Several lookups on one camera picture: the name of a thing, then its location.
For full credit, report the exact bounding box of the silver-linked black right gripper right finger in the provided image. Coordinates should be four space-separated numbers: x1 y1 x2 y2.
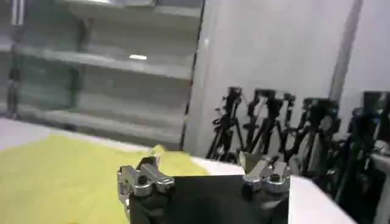
238 151 291 195

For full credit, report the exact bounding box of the empty grey metal shelf rack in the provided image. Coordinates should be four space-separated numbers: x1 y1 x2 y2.
0 0 205 152

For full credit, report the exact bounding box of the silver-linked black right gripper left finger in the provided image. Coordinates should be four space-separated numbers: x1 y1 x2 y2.
116 155 176 214

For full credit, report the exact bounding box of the yellow cloth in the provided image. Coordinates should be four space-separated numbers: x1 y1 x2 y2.
0 133 211 224

